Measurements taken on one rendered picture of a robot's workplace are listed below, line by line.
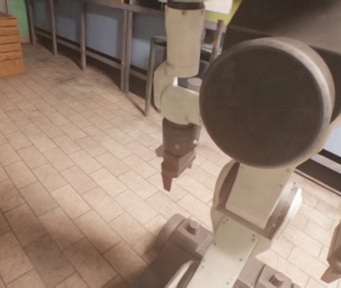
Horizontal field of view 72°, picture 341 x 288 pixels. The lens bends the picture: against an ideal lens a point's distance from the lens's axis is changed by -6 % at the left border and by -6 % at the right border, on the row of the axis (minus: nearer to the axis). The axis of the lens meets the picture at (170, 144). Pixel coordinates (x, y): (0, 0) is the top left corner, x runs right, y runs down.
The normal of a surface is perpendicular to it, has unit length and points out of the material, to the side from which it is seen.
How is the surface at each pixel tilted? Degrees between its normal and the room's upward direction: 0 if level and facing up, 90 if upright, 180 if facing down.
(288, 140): 90
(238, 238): 60
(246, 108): 90
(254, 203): 86
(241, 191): 86
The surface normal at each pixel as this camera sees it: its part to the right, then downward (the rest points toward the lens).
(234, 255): -0.44, -0.09
